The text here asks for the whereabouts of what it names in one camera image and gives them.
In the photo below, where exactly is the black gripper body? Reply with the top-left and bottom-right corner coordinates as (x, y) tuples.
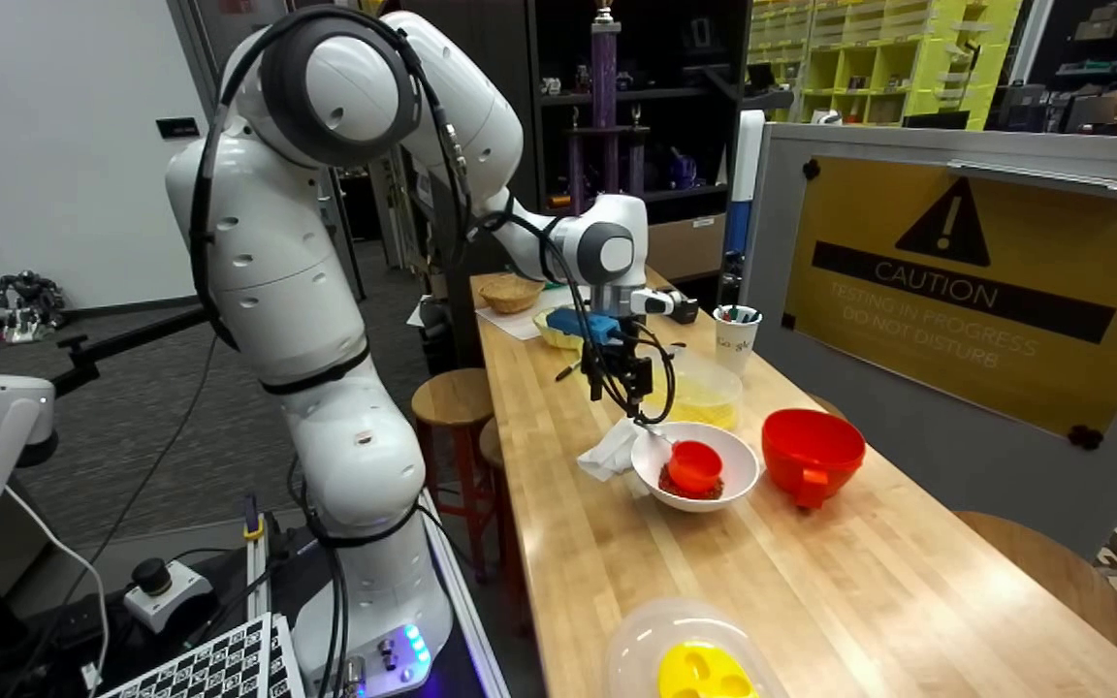
(580, 340), (650, 404)

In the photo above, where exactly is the white napkin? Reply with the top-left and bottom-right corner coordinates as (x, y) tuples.
(578, 420), (642, 479)

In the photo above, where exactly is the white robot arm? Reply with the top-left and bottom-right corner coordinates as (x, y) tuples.
(167, 2), (646, 698)

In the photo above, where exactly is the yellow clear plastic container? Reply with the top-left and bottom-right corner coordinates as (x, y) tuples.
(663, 354), (741, 429)

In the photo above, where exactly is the wicker basket with items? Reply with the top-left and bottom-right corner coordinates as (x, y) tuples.
(533, 315), (580, 354)

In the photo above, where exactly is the black small device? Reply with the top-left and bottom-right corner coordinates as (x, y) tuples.
(668, 293), (698, 324)

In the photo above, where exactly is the white bowl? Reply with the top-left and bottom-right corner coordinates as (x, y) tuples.
(628, 424), (763, 512)

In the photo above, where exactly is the red measuring cup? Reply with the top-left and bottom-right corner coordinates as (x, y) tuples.
(658, 443), (721, 500)

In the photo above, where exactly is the white paper cup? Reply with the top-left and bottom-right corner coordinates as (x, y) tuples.
(715, 301), (759, 371)

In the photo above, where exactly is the wooden bowl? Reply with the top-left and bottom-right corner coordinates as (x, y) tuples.
(481, 272), (543, 315)

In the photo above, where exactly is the round wooden stool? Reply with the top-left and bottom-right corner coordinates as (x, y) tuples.
(412, 369), (496, 574)

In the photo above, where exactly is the red plastic bowl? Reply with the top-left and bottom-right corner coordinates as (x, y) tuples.
(759, 407), (870, 512)

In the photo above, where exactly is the clear lid with yellow item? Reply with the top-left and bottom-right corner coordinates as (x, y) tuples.
(601, 596), (786, 698)

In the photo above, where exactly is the yellow shelving unit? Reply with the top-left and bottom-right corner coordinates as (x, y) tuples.
(745, 0), (1019, 133)

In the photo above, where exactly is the yellow caution sign board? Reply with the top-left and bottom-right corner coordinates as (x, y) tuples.
(783, 159), (1117, 449)

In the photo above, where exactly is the checkerboard calibration board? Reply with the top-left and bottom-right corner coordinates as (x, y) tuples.
(101, 614), (308, 698)

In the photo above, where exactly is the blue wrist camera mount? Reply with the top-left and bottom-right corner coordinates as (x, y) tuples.
(547, 306), (620, 345)

